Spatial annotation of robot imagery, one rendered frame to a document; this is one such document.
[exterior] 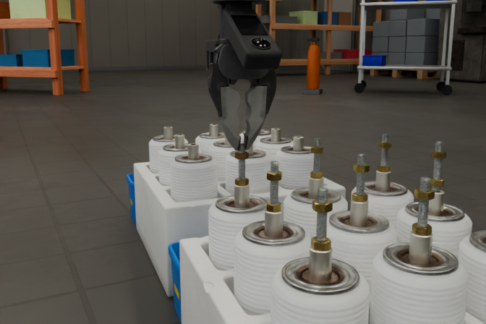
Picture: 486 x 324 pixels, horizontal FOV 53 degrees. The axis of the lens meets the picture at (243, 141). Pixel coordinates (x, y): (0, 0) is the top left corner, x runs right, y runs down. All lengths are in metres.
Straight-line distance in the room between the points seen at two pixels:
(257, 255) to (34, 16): 5.10
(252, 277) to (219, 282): 0.08
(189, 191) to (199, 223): 0.07
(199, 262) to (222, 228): 0.06
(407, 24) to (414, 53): 0.49
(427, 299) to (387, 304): 0.04
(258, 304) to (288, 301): 0.12
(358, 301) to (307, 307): 0.05
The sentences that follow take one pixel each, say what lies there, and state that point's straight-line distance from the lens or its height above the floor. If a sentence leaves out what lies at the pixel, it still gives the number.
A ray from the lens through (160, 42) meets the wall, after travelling 11.50.
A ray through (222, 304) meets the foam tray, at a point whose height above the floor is 0.18.
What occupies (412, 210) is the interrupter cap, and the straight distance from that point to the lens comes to 0.71.
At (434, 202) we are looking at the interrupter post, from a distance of 0.71.
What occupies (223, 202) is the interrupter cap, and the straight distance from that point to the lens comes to 0.70.
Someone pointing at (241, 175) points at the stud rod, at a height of 0.30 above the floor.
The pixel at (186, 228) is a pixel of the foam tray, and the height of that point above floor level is 0.14.
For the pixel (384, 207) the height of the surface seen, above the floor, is 0.24.
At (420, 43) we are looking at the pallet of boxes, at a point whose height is 0.54.
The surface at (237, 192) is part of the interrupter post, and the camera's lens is 0.69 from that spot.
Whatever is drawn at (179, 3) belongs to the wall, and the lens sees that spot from 11.70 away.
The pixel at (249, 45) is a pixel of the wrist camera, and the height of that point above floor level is 0.47.
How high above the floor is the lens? 0.47
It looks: 11 degrees down
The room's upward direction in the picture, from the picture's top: straight up
